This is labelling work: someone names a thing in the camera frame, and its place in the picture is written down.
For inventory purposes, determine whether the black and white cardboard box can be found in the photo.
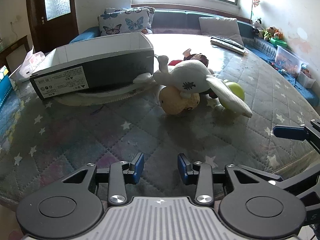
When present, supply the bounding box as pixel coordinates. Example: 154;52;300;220
29;32;155;101

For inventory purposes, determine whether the black remote control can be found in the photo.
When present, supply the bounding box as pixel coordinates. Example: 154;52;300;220
211;37;245;50

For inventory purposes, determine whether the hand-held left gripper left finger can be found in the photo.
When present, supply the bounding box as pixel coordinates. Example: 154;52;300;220
61;152;145;207

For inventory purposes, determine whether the white plastic bag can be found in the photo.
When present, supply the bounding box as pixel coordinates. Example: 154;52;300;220
9;45;47;83

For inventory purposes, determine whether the black and white plush toy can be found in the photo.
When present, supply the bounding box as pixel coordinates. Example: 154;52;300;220
252;17;262;34

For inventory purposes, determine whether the small clear plastic container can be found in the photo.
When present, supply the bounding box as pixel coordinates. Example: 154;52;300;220
297;64;316;88

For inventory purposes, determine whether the grey pillow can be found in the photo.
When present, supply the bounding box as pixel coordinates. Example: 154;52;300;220
199;17;244;46

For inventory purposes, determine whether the blue tissue box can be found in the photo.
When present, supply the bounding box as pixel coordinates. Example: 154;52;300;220
0;65;14;109

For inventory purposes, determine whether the clear plastic storage box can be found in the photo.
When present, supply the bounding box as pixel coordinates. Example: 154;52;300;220
275;45;308;77

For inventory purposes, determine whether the white round turntable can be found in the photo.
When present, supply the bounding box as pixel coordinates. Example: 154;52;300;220
56;81;160;107

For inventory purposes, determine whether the pinwheel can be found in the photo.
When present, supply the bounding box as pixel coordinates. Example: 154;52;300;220
250;0;260;23

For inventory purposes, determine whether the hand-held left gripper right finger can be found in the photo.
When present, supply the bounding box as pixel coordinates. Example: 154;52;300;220
177;153;284;207

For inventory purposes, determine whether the white remote control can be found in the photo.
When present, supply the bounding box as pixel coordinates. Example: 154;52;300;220
210;40;247;56

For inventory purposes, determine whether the yellow green plush toy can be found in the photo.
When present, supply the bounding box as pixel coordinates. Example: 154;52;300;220
262;26;278;40

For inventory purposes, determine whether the blue green sofa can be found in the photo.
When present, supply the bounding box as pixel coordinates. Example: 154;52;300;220
69;9;317;105

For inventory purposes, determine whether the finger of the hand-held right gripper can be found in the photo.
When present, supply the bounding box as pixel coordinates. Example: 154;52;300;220
272;119;320;153
267;169;320;207

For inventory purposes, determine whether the red round toy figure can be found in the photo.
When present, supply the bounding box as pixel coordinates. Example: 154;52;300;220
168;49;215;75

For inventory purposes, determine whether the brown wooden door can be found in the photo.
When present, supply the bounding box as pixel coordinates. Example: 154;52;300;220
25;0;79;53

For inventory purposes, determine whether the star print quilted desktop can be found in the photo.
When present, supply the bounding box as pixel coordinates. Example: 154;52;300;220
0;33;320;205

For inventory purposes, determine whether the green round toy figure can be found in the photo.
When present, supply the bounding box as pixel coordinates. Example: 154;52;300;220
219;79;245;109

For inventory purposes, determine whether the dark wooden cabinet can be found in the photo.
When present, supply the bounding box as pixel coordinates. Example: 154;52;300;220
0;35;29;75

